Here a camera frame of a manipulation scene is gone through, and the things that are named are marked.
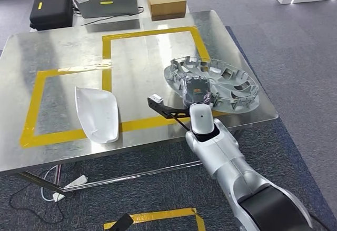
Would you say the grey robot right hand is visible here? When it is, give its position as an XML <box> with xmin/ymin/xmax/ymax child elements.
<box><xmin>180</xmin><ymin>76</ymin><xmax>212</xmax><ymax>109</ymax></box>

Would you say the grey plastic wheel hubcap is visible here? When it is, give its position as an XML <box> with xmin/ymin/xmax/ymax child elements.
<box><xmin>163</xmin><ymin>55</ymin><xmax>260</xmax><ymax>114</ymax></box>

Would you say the steel workbench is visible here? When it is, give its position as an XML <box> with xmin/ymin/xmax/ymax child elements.
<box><xmin>0</xmin><ymin>9</ymin><xmax>279</xmax><ymax>199</ymax></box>

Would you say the brown cardboard box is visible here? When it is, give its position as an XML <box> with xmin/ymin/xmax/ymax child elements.
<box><xmin>145</xmin><ymin>0</ymin><xmax>187</xmax><ymax>22</ymax></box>

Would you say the white desk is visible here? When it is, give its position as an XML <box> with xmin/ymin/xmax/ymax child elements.
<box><xmin>30</xmin><ymin>0</ymin><xmax>190</xmax><ymax>32</ymax></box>

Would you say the white car mirror cover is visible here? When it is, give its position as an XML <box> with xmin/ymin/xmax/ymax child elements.
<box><xmin>74</xmin><ymin>85</ymin><xmax>119</xmax><ymax>144</ymax></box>

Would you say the yellow floor tape square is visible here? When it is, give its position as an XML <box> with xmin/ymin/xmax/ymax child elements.
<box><xmin>104</xmin><ymin>207</ymin><xmax>206</xmax><ymax>231</ymax></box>

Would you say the white power strip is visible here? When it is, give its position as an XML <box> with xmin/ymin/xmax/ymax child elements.
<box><xmin>52</xmin><ymin>175</ymin><xmax>88</xmax><ymax>202</ymax></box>

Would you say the black carry case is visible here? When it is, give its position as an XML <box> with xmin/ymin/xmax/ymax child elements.
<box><xmin>29</xmin><ymin>0</ymin><xmax>73</xmax><ymax>32</ymax></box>

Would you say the yellow bench tape frame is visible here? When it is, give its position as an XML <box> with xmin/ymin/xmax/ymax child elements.
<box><xmin>20</xmin><ymin>26</ymin><xmax>227</xmax><ymax>149</ymax></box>

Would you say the black laptop cable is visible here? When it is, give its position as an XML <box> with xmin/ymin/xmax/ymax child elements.
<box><xmin>80</xmin><ymin>6</ymin><xmax>144</xmax><ymax>27</ymax></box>

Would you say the black left wrist camera bracket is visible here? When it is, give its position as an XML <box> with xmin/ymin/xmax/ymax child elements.
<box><xmin>109</xmin><ymin>214</ymin><xmax>134</xmax><ymax>231</ymax></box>

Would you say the white floor cable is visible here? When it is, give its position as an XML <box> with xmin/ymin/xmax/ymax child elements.
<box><xmin>41</xmin><ymin>166</ymin><xmax>59</xmax><ymax>202</ymax></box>

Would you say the black floor cable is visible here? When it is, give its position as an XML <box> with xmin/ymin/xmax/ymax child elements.
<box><xmin>9</xmin><ymin>184</ymin><xmax>65</xmax><ymax>225</ymax></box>

